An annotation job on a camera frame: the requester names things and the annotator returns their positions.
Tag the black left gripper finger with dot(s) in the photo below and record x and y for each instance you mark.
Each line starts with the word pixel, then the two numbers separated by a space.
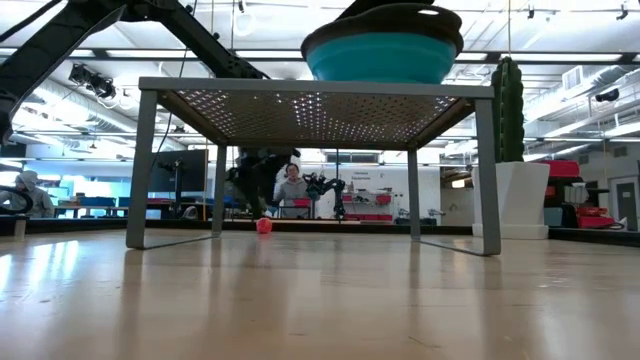
pixel 251 195
pixel 269 190

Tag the small red toy fruit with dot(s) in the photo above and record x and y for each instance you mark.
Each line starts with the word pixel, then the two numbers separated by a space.
pixel 264 225

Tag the blue collapsible bowl grey rim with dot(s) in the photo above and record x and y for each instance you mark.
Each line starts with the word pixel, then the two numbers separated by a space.
pixel 382 57

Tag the grey perforated metal stand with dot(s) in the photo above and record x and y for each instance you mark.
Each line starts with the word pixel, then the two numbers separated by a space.
pixel 315 84

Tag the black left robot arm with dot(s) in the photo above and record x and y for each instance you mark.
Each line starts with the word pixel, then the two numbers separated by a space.
pixel 50 52

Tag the black background robot arm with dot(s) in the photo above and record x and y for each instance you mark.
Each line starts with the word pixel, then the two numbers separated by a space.
pixel 325 185

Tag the person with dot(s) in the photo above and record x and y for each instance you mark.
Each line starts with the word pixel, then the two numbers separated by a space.
pixel 292 192
pixel 32 195

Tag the red background tray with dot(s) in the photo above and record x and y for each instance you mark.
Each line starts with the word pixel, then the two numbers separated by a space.
pixel 302 202

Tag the black background monitor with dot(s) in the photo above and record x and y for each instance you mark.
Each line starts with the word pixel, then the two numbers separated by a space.
pixel 190 170

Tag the small red background bin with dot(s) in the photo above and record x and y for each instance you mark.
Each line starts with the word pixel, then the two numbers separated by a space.
pixel 384 199

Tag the black ceiling track light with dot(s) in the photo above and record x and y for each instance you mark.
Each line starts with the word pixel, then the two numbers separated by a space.
pixel 241 6
pixel 622 11
pixel 530 13

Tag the black ceiling-mounted device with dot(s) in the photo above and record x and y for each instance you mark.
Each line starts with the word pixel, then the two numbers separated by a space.
pixel 95 82

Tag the white angular planter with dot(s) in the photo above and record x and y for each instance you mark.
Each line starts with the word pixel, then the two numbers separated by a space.
pixel 525 200

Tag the red background storage bin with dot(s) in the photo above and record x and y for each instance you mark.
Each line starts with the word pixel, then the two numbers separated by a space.
pixel 562 169

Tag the white background container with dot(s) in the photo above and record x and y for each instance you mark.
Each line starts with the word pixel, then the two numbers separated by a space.
pixel 576 193

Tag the red low background equipment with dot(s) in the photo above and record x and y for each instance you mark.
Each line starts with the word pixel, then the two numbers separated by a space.
pixel 595 220

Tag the grey background door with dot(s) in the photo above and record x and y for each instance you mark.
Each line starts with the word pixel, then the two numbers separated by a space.
pixel 626 205

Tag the black aluminium table frame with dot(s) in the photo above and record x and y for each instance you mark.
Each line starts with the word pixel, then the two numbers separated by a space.
pixel 350 227

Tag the grey frame post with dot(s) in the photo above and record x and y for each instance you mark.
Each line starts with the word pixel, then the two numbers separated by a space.
pixel 20 227

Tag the black ceiling security camera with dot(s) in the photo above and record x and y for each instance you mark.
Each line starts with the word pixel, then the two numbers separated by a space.
pixel 607 95

